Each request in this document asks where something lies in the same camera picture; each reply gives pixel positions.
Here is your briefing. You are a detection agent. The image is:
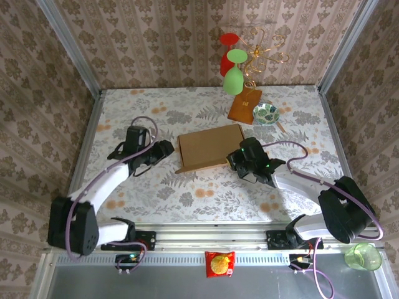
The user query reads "red snack packet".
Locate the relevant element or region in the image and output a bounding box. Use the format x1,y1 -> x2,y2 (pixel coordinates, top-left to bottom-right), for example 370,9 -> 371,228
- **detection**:
204,250 -> 236,278

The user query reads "aluminium table side rail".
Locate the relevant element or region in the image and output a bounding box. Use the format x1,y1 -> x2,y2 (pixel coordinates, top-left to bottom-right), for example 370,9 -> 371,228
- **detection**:
59,90 -> 104,230
317,88 -> 368,228

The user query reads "gold wire glass rack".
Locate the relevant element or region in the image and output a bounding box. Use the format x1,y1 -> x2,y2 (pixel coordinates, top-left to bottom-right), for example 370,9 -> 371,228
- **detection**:
239,26 -> 291,90

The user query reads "green plastic cup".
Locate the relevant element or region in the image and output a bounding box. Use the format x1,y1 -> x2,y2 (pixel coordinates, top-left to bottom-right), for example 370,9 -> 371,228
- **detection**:
344,242 -> 383,271

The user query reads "aluminium mounting rail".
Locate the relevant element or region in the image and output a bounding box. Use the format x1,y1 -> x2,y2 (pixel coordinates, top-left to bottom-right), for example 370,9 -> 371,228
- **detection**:
43,222 -> 383,252

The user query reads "brown wooden rack base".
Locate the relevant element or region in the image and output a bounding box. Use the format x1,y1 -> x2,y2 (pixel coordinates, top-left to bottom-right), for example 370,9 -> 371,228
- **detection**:
227,87 -> 263,126

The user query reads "green leaf patterned bowl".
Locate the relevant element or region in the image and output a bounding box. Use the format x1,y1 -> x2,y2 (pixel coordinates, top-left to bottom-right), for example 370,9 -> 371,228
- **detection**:
252,102 -> 279,126

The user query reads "small black controller board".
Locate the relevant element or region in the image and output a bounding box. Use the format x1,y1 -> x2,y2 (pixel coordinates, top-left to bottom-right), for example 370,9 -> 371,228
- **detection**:
288,254 -> 312,271
115,252 -> 145,271

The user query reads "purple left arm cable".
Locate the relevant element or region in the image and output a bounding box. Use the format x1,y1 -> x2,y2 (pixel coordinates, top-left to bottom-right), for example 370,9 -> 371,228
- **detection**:
65,115 -> 159,277

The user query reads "floral table cover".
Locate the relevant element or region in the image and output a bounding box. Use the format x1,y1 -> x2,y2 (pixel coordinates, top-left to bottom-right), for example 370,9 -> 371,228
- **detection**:
70,85 -> 359,225

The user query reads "aluminium frame post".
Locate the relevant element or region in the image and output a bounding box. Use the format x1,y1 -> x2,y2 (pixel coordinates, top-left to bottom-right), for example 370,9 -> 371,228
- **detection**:
317,0 -> 387,96
36,0 -> 103,97

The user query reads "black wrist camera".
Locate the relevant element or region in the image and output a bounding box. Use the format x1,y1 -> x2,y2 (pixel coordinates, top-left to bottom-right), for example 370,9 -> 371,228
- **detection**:
107,125 -> 149,160
238,136 -> 287,172

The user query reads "brown cardboard box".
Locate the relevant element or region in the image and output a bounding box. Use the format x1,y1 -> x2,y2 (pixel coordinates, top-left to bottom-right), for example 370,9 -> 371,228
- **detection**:
174,123 -> 246,174

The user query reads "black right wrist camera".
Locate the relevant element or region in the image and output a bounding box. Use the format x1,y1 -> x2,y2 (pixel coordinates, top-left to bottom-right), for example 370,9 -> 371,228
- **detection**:
238,136 -> 287,172

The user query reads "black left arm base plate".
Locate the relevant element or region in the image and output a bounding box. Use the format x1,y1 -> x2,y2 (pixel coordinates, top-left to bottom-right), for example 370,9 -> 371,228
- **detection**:
100,230 -> 157,252

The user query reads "thin wooden stick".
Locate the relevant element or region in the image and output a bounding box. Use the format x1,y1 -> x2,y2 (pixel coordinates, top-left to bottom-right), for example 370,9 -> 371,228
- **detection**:
267,99 -> 287,135

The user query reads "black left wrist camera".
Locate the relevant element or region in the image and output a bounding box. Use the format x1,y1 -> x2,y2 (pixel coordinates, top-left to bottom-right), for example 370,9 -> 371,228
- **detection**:
107,125 -> 149,160

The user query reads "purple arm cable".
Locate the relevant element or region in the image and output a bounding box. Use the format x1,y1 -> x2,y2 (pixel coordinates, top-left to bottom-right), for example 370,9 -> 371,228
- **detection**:
263,140 -> 385,299
65,115 -> 159,277

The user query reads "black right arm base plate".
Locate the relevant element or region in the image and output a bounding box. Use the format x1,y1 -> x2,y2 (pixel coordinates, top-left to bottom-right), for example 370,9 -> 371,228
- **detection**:
265,229 -> 325,251

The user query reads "red wine glass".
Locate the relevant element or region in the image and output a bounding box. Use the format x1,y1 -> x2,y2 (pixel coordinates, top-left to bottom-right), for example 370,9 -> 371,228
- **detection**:
219,32 -> 241,77

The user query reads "green wine glass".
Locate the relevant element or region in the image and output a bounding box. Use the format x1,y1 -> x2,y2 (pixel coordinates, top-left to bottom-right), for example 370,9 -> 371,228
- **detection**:
222,49 -> 249,95

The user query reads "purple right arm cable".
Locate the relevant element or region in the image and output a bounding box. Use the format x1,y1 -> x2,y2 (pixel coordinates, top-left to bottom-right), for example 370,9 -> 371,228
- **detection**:
263,140 -> 385,299

